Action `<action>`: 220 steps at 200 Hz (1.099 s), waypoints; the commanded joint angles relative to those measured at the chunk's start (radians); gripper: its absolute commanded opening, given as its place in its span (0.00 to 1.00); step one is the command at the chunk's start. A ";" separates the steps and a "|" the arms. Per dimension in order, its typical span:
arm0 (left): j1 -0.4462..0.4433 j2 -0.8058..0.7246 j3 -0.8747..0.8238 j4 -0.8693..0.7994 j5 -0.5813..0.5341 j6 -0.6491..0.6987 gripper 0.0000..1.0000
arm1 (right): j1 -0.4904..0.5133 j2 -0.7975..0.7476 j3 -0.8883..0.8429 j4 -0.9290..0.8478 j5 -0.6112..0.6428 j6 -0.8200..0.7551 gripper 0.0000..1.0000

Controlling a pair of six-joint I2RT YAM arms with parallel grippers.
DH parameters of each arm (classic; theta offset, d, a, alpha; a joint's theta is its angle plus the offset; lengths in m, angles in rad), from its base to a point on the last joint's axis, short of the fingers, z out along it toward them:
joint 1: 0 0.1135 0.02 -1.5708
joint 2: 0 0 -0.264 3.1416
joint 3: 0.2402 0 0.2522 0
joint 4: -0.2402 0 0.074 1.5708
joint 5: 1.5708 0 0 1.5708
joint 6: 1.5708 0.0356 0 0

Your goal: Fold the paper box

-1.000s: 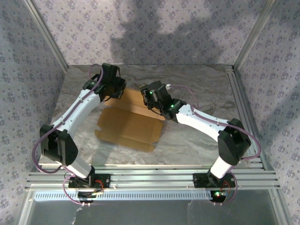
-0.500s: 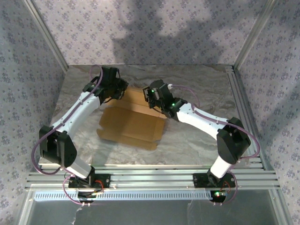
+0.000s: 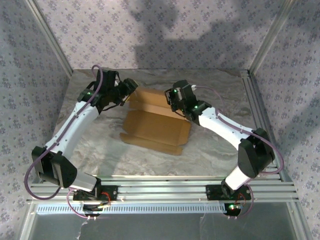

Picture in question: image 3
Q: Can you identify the grey slotted cable duct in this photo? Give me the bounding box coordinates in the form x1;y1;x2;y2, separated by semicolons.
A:
36;202;235;215

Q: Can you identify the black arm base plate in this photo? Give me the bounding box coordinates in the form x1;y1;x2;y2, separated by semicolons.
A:
72;185;119;201
205;184;252;201

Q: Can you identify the aluminium front rail frame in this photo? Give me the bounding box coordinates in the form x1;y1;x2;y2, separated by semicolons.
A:
27;175;300;203

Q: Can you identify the aluminium side rail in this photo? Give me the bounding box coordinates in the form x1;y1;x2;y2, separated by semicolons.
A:
239;69;286;181

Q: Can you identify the brown cardboard paper box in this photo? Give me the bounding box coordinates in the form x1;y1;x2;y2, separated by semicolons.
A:
119;86;192;156

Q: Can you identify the aluminium corner post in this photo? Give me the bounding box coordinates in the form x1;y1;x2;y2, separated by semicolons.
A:
24;0;75;73
248;0;297;73

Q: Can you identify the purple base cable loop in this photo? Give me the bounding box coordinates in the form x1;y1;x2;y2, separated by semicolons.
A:
66;188;90;219
228;183;254;220

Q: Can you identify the aluminium lower frame leg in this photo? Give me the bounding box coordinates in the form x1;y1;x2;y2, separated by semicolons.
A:
19;201;38;240
286;201;313;240

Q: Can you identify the black controller board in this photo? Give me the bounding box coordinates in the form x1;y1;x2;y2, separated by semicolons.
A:
82;203;111;217
223;202;245;216

